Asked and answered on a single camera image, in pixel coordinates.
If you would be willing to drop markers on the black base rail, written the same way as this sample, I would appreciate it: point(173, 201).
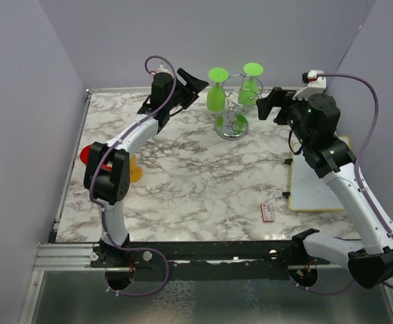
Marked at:
point(202, 261)

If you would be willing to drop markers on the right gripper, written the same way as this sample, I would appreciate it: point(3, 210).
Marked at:
point(278, 97)

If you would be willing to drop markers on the small whiteboard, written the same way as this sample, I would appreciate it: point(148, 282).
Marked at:
point(306, 192)

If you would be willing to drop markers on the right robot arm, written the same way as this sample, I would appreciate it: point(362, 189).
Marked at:
point(314, 121)

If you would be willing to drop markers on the green wine glass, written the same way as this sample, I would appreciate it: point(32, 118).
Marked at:
point(216, 98)
point(250, 89)

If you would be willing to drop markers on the red wine glass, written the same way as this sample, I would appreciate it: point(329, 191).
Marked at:
point(84, 158)

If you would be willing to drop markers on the orange wine glass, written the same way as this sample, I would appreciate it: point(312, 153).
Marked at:
point(135, 171)

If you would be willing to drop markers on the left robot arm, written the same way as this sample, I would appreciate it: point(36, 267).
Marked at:
point(107, 173)

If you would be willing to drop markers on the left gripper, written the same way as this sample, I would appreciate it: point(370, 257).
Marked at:
point(192, 88)

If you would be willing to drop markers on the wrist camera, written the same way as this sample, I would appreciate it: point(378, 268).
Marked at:
point(160, 69)
point(315, 83)

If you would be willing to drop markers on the chrome wine glass rack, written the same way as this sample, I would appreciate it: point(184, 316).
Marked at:
point(232, 124)

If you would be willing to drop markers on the red white eraser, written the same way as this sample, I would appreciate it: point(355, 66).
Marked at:
point(267, 212)

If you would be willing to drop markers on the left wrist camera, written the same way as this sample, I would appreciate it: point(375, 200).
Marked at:
point(160, 69)

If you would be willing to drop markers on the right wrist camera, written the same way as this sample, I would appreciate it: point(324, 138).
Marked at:
point(315, 83)

